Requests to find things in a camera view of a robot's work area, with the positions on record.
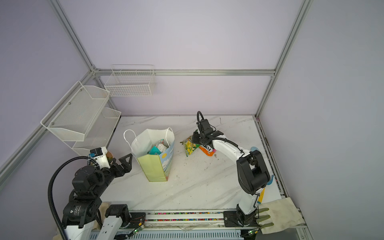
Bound red Fox's fruits candy bag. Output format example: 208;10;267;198
199;145;216;157

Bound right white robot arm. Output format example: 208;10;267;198
192;118;271;227

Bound white green-fingered glove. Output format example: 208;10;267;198
256;198;305;235

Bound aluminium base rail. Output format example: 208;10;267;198
89;209;308;240

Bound white wire wall basket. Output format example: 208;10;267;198
105;65;156;97

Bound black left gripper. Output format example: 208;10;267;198
94;153;132;197

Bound teal snack pack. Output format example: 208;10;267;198
155;139;169;153
148;146;162;155

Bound potted green plant cup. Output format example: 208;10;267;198
106;152;114;160

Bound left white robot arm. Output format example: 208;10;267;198
48;154;133;240

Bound blue toy rake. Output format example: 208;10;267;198
257;175;275;204

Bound white mesh two-tier shelf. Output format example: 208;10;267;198
41;82;121;156

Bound floral paper gift bag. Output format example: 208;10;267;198
123;127;175;182

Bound green Fox's spring tea bag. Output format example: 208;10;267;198
181;135;200;157

